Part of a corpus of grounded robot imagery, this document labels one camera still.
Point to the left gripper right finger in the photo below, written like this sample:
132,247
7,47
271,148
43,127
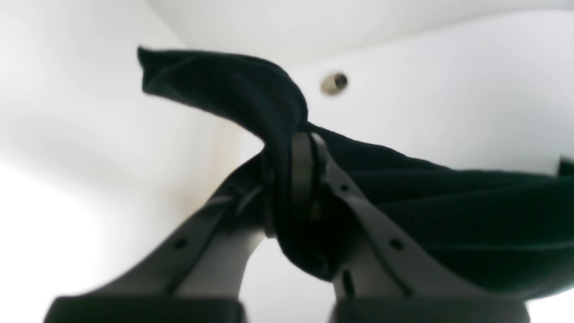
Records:
380,274

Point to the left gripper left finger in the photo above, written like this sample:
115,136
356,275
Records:
194,275

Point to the right table grommet hole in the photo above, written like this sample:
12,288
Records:
334,84

